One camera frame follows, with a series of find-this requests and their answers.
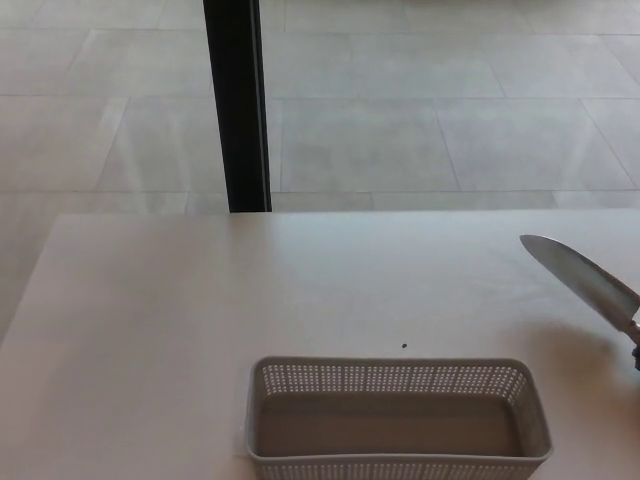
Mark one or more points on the grey perforated plastic basket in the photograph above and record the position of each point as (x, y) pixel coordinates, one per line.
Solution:
(385, 372)

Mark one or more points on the black vertical window frame post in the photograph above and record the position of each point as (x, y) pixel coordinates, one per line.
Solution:
(235, 100)

